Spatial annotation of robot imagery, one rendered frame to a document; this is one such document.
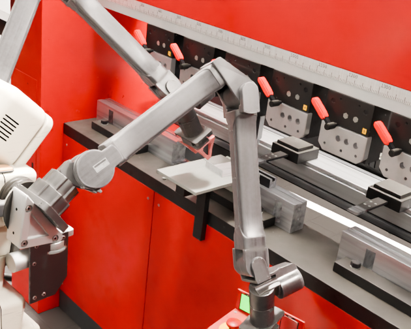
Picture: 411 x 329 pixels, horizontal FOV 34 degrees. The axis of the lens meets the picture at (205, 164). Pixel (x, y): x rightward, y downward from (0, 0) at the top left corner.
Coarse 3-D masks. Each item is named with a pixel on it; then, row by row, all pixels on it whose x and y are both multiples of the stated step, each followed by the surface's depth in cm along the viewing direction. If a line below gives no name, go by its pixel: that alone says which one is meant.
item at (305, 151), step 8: (272, 144) 226; (280, 144) 224; (288, 144) 222; (296, 144) 223; (304, 144) 223; (272, 152) 227; (280, 152) 223; (288, 152) 221; (296, 152) 219; (304, 152) 220; (312, 152) 223; (264, 160) 215; (272, 160) 217; (288, 160) 222; (296, 160) 219; (304, 160) 222
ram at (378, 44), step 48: (144, 0) 228; (192, 0) 210; (240, 0) 194; (288, 0) 181; (336, 0) 169; (384, 0) 159; (240, 48) 198; (288, 48) 184; (336, 48) 172; (384, 48) 161
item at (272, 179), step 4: (260, 172) 207; (264, 172) 206; (260, 176) 205; (264, 176) 204; (268, 176) 205; (272, 176) 204; (260, 180) 205; (264, 180) 204; (268, 180) 203; (272, 180) 204; (276, 180) 204; (264, 184) 204; (268, 184) 203; (272, 184) 203; (268, 188) 203
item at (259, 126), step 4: (260, 116) 201; (264, 116) 202; (256, 120) 202; (260, 120) 202; (256, 124) 203; (260, 124) 202; (256, 128) 203; (260, 128) 203; (256, 132) 203; (260, 132) 204; (256, 136) 204; (260, 136) 204
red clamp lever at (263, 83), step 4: (260, 80) 188; (264, 80) 189; (260, 84) 189; (264, 84) 188; (268, 84) 189; (264, 88) 188; (268, 88) 188; (264, 92) 188; (268, 92) 187; (272, 92) 188; (268, 96) 188; (272, 96) 188; (272, 100) 187; (276, 100) 187; (272, 104) 186; (276, 104) 187
